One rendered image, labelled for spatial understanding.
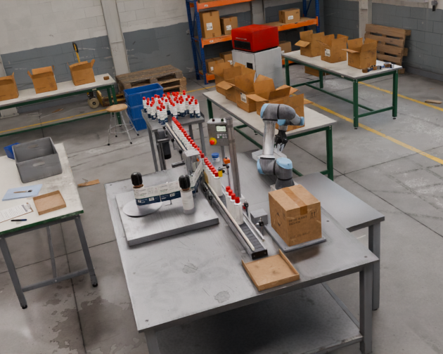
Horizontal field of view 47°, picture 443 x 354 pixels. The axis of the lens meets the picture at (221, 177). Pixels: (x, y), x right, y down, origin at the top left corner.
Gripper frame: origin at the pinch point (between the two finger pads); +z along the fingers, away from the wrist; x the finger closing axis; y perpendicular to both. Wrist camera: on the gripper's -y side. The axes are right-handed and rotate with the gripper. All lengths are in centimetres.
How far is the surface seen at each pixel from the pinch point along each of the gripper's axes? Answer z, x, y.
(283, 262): 32, 50, -132
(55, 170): 66, 178, 111
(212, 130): -22, 74, -28
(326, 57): -57, -222, 338
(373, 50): -82, -250, 262
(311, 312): 83, 8, -114
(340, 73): -43, -207, 263
